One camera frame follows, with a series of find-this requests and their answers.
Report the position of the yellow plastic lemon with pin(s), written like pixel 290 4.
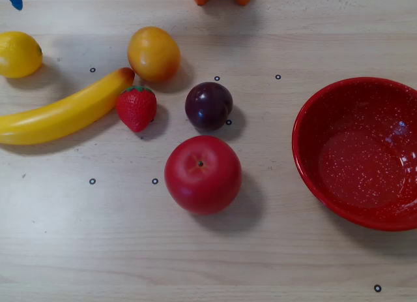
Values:
pixel 19 54

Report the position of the red speckled bowl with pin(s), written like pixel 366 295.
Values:
pixel 355 158

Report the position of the yellow plastic banana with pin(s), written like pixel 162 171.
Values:
pixel 65 114

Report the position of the orange yellow plastic mango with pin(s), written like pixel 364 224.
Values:
pixel 153 54

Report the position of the red plastic strawberry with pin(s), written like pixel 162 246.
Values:
pixel 137 109

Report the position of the dark purple plastic plum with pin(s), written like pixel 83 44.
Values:
pixel 208 106

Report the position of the red plastic apple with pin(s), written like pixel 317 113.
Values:
pixel 202 178

